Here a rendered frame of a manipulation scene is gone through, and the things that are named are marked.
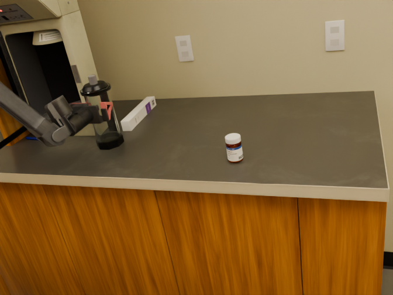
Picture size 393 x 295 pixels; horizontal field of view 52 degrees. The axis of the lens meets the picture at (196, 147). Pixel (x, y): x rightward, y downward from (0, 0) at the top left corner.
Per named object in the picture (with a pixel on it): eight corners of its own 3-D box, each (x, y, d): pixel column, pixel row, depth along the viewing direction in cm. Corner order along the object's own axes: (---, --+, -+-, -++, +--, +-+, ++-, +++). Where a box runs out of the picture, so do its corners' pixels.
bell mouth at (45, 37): (51, 35, 169) (47, 22, 166) (86, 31, 162) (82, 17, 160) (23, 47, 154) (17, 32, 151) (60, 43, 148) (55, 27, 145)
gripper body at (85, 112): (73, 105, 140) (61, 113, 134) (99, 103, 136) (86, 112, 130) (79, 122, 143) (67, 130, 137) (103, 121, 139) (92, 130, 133)
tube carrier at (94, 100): (104, 134, 158) (90, 82, 149) (128, 134, 154) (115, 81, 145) (90, 147, 149) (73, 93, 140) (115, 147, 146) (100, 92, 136)
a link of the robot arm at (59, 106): (48, 146, 131) (56, 144, 124) (26, 116, 127) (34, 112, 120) (77, 126, 137) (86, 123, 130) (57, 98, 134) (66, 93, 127)
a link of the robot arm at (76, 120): (65, 140, 131) (77, 134, 128) (53, 122, 129) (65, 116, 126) (78, 130, 136) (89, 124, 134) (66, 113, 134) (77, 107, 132)
